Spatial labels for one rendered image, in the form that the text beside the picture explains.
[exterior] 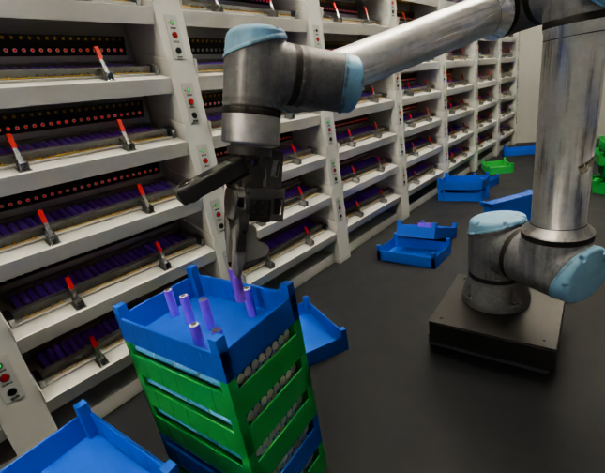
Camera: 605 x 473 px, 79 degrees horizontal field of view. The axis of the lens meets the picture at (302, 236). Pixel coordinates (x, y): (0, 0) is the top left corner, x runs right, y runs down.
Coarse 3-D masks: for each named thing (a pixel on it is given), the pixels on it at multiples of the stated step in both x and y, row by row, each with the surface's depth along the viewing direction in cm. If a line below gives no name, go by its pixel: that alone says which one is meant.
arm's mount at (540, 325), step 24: (456, 288) 123; (456, 312) 111; (480, 312) 109; (528, 312) 105; (552, 312) 103; (432, 336) 110; (456, 336) 105; (480, 336) 101; (504, 336) 97; (528, 336) 96; (552, 336) 94; (528, 360) 95; (552, 360) 91
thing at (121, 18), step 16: (0, 0) 81; (16, 0) 83; (32, 0) 85; (48, 0) 88; (64, 0) 90; (80, 0) 93; (96, 0) 99; (112, 0) 104; (128, 0) 107; (144, 0) 107; (0, 16) 82; (16, 16) 84; (32, 16) 87; (48, 16) 89; (64, 16) 91; (80, 16) 94; (96, 16) 96; (112, 16) 99; (128, 16) 102; (144, 16) 105
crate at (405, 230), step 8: (400, 224) 187; (408, 224) 197; (416, 224) 205; (432, 224) 176; (456, 224) 196; (400, 232) 187; (408, 232) 184; (416, 232) 181; (424, 232) 179; (432, 232) 176; (440, 232) 180; (448, 232) 189; (456, 232) 197
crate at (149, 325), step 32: (192, 288) 86; (224, 288) 82; (256, 288) 75; (288, 288) 68; (128, 320) 70; (160, 320) 79; (224, 320) 75; (256, 320) 73; (288, 320) 69; (160, 352) 66; (192, 352) 59; (224, 352) 56; (256, 352) 62
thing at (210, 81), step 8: (192, 56) 135; (200, 56) 137; (208, 56) 140; (216, 56) 142; (216, 72) 128; (200, 80) 120; (208, 80) 122; (216, 80) 124; (200, 88) 121; (208, 88) 123; (216, 88) 126
